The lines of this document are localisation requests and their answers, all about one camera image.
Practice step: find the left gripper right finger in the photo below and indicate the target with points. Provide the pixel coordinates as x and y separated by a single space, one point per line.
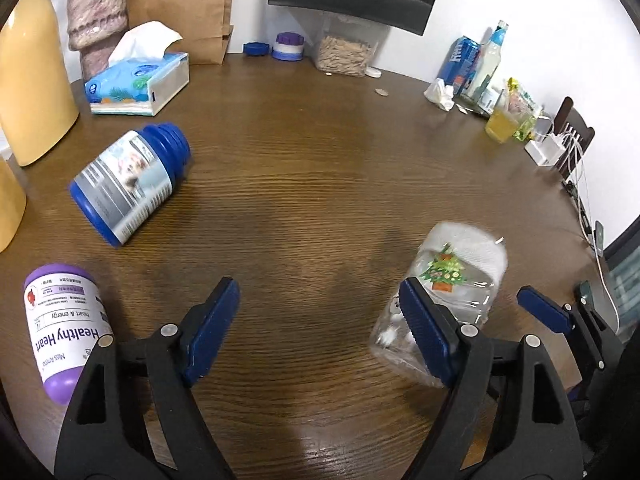
506 414

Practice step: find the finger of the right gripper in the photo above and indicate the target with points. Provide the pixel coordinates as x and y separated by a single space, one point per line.
544 310

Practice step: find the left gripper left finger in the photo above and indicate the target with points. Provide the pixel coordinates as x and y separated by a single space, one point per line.
104 435

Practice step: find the clear plastic cup white band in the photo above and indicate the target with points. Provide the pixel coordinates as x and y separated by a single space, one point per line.
461 268

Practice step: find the purple supplement bottle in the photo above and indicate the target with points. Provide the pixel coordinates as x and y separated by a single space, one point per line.
65 316

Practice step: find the white power strip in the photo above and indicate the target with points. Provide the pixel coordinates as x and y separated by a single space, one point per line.
546 151

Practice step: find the dark wooden chair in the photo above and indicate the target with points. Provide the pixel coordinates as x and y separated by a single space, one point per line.
575 136

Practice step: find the glass of yellow drink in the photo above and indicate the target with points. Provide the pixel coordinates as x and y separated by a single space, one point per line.
500 126

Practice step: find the colourful snack packets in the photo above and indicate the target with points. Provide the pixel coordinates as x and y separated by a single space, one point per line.
522 108

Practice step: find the blue supplement bottle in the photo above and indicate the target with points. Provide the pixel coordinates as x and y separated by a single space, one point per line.
123 186

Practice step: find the yellow mug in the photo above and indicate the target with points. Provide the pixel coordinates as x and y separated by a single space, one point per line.
12 204

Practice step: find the crumpled white tissue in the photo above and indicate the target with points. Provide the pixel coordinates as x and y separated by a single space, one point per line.
440 94

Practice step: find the clear glass bottle blue cap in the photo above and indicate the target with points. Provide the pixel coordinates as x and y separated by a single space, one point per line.
485 65

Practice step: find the blue drink can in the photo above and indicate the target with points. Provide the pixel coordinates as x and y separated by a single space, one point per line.
458 63

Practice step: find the yellow thermos jug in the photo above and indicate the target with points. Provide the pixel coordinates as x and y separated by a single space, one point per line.
37 104

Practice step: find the blue tissue box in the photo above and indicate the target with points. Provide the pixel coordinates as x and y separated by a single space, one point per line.
142 74

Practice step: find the clear container with grains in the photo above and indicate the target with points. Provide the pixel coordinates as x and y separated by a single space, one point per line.
346 45

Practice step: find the purple white small jar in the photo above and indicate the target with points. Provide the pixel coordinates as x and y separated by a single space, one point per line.
288 47

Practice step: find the pink knitted vase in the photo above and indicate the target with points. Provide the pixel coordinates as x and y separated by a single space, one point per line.
94 28

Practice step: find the brown paper bag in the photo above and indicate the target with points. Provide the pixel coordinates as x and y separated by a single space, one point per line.
203 24

